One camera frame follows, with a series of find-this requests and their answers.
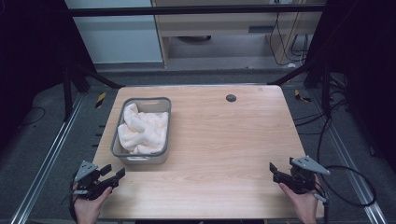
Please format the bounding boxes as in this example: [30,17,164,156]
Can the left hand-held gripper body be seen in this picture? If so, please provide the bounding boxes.
[73,160,120,201]

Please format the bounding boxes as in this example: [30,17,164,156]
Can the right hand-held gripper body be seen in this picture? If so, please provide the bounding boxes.
[280,155,332,203]

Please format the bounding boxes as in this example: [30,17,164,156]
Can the person's left hand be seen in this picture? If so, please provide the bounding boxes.
[72,185,113,224]

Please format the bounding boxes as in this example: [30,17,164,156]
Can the person's right hand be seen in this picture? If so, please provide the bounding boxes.
[277,175,319,224]

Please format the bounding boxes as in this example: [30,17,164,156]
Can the white towel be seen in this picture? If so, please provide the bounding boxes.
[117,103,170,155]

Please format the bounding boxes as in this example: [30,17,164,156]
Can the gray plastic basket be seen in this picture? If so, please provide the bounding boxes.
[110,96,173,165]

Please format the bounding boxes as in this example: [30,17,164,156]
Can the yellow black tape strip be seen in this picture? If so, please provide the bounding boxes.
[293,89,312,104]
[94,91,107,109]

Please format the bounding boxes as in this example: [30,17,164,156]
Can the black metal stand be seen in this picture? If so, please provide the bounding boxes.
[61,62,125,122]
[267,60,332,119]

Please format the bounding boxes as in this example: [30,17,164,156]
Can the white cabinet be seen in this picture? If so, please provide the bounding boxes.
[64,0,164,65]

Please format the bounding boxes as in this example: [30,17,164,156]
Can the black curtain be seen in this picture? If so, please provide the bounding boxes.
[306,0,396,174]
[0,0,96,150]

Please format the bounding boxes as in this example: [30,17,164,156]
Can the light wooden desk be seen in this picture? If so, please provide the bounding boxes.
[150,0,326,68]

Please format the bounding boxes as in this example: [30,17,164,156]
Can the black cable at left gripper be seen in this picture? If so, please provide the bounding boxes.
[68,171,79,224]

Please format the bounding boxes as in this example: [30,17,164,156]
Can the aluminium floor rail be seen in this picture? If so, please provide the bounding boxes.
[309,90,389,224]
[8,94,85,224]

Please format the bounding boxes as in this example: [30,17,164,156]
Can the black looped gripper cable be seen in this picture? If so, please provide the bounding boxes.
[317,164,377,208]

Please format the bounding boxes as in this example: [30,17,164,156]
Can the black floor cable bundle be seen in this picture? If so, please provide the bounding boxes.
[292,76,353,164]

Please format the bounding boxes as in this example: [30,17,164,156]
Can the thin black floor cable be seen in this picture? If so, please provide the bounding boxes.
[18,106,47,128]

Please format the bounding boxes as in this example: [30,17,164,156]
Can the black hanging desk cables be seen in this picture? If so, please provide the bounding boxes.
[269,1,310,67]

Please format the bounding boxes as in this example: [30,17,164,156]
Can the black metal frame bar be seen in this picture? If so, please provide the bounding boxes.
[68,3,327,17]

